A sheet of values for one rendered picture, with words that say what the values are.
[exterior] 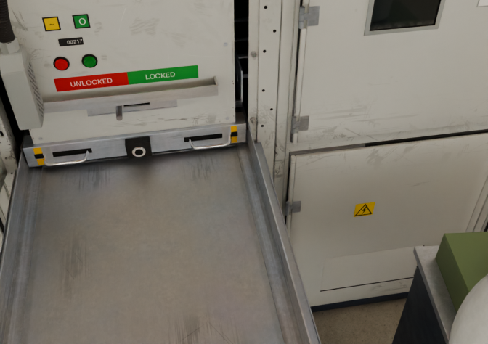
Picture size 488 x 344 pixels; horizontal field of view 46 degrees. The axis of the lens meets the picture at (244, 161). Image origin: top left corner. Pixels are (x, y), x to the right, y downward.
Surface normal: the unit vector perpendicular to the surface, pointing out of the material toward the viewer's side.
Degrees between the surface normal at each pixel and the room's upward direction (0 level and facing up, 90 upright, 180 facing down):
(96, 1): 90
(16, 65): 61
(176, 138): 90
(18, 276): 0
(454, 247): 1
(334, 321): 0
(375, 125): 90
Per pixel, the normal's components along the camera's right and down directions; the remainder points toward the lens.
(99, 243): 0.00, -0.74
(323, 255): 0.17, 0.66
